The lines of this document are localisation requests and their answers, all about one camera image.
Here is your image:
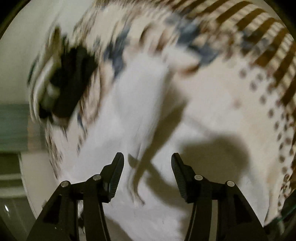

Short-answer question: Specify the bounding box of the green curtain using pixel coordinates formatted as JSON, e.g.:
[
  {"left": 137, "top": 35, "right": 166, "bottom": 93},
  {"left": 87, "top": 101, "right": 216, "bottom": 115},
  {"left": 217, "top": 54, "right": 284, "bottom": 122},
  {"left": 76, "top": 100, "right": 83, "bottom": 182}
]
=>
[{"left": 0, "top": 102, "right": 47, "bottom": 152}]

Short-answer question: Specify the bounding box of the brown checkered blanket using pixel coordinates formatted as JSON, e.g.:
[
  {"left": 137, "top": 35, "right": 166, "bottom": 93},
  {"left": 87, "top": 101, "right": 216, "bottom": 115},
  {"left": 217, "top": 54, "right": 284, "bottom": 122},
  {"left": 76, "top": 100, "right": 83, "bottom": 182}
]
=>
[{"left": 163, "top": 1, "right": 295, "bottom": 113}]

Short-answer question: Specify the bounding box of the white knit sweater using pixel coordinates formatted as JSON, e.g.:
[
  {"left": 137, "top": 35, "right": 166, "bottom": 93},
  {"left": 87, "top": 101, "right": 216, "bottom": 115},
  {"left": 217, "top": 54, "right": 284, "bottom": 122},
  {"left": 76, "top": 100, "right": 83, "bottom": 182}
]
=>
[{"left": 59, "top": 49, "right": 273, "bottom": 240}]

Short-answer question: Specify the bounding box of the folded black white garment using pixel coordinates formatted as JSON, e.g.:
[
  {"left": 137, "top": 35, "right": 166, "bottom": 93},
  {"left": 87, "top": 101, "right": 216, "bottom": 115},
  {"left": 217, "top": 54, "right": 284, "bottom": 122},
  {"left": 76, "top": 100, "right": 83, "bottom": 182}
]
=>
[{"left": 27, "top": 26, "right": 97, "bottom": 126}]

